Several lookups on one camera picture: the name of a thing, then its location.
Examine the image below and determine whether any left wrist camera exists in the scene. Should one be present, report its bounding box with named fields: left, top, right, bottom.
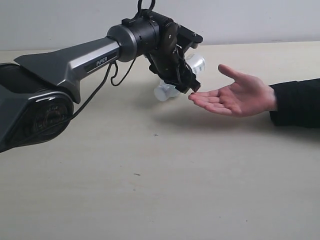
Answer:
left=177, top=24, right=204, bottom=53

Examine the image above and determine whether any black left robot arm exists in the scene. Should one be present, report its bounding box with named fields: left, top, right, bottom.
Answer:
left=0, top=9, right=203, bottom=152

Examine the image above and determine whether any person's open hand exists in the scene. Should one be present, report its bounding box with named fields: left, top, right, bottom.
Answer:
left=188, top=64, right=278, bottom=118

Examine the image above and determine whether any white green label bottle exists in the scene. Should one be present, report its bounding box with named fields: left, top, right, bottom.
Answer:
left=153, top=53, right=206, bottom=102

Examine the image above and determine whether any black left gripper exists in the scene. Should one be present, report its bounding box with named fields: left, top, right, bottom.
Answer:
left=148, top=45, right=201, bottom=94

